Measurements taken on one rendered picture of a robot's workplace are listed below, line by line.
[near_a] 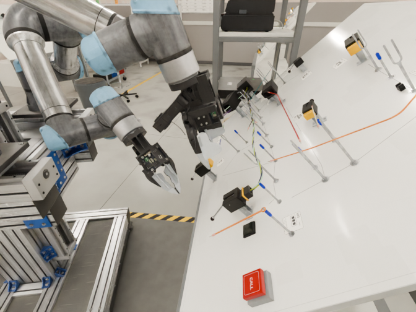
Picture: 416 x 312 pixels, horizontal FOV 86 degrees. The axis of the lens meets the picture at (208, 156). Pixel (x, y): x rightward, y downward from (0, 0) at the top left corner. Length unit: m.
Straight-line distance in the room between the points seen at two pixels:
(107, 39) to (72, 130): 0.34
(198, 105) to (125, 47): 0.17
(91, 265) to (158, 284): 0.45
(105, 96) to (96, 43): 0.22
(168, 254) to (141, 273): 0.22
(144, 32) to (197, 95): 0.15
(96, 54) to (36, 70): 0.37
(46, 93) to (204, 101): 0.48
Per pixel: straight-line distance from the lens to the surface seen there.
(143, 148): 0.63
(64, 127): 0.74
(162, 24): 0.45
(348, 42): 0.93
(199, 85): 0.47
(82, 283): 1.70
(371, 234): 0.50
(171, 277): 1.79
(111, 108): 0.66
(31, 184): 0.92
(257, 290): 0.53
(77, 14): 0.63
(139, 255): 1.93
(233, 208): 0.66
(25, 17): 0.93
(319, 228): 0.55
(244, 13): 1.50
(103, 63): 0.49
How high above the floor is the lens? 1.57
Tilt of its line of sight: 33 degrees down
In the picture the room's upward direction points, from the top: straight up
